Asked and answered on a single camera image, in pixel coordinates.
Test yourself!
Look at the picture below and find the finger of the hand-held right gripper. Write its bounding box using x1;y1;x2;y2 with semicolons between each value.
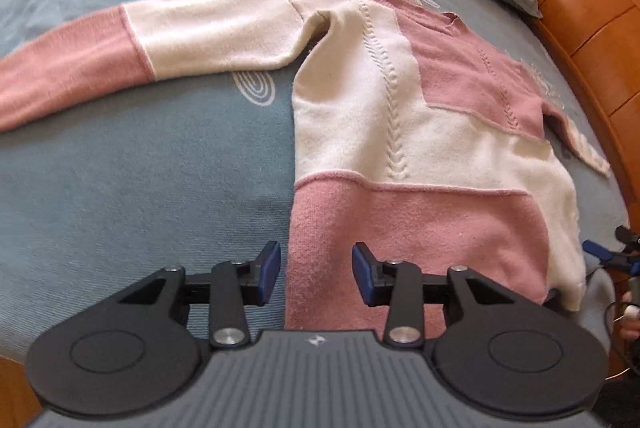
582;239;640;275
615;225;640;250

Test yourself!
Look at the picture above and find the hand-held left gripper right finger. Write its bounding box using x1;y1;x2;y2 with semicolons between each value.
351;241;507;350

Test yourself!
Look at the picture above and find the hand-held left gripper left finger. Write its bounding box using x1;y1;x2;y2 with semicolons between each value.
119;241;282;350

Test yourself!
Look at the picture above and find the pink and white knit sweater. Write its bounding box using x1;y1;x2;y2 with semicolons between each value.
0;0;612;345

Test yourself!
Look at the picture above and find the person's right hand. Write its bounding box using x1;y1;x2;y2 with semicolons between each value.
617;304;640;354

